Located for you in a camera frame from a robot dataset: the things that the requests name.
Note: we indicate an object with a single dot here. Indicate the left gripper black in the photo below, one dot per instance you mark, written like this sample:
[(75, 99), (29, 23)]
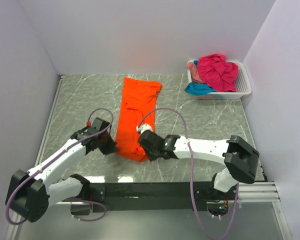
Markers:
[(112, 147)]

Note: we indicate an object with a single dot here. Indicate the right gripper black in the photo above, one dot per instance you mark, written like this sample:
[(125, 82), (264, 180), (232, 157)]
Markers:
[(151, 157)]

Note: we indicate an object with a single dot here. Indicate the orange t shirt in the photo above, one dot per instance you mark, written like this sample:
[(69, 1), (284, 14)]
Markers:
[(138, 98)]

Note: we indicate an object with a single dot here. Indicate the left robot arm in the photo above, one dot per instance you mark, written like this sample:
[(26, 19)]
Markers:
[(32, 192)]

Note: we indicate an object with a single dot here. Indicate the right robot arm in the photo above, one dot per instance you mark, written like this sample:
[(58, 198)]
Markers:
[(239, 158)]

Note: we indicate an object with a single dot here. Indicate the teal blue t shirt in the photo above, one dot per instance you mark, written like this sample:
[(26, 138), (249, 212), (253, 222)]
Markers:
[(198, 89)]

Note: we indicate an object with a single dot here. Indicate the light pink t shirt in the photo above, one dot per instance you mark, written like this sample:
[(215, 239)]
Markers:
[(194, 74)]

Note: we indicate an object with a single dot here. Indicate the magenta t shirt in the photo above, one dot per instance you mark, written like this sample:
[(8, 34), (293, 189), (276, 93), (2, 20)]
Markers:
[(218, 73)]

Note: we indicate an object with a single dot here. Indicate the white plastic laundry basket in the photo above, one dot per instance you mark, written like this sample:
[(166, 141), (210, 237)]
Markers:
[(242, 84)]

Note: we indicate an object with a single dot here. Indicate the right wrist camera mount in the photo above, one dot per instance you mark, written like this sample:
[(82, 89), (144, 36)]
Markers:
[(144, 127)]

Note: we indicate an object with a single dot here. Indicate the right aluminium rail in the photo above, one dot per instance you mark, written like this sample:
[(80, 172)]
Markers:
[(258, 192)]

